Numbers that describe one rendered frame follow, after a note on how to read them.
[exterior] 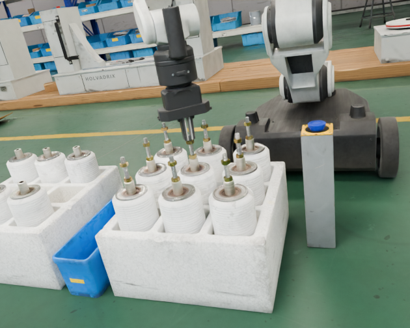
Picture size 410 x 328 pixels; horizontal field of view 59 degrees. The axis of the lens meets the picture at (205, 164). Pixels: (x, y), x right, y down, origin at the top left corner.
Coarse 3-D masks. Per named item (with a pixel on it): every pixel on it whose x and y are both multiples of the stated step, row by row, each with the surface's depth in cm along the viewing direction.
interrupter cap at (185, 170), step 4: (188, 164) 93; (200, 164) 92; (204, 164) 92; (208, 164) 91; (184, 168) 92; (188, 168) 92; (200, 168) 91; (204, 168) 90; (208, 168) 89; (180, 172) 90; (184, 172) 89; (188, 172) 89; (192, 172) 88; (196, 172) 88; (200, 172) 87; (204, 172) 88
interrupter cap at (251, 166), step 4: (232, 164) 89; (248, 164) 88; (252, 164) 88; (256, 164) 87; (232, 168) 87; (236, 168) 88; (248, 168) 87; (252, 168) 85; (256, 168) 85; (232, 172) 85; (236, 172) 85; (240, 172) 84; (244, 172) 84; (248, 172) 83; (252, 172) 84
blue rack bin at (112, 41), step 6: (126, 30) 622; (132, 30) 600; (108, 36) 597; (114, 36) 612; (120, 36) 578; (126, 36) 583; (108, 42) 590; (114, 42) 587; (120, 42) 584; (126, 42) 584
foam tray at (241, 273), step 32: (160, 224) 83; (128, 256) 83; (160, 256) 80; (192, 256) 77; (224, 256) 75; (256, 256) 72; (128, 288) 87; (160, 288) 84; (192, 288) 81; (224, 288) 78; (256, 288) 76
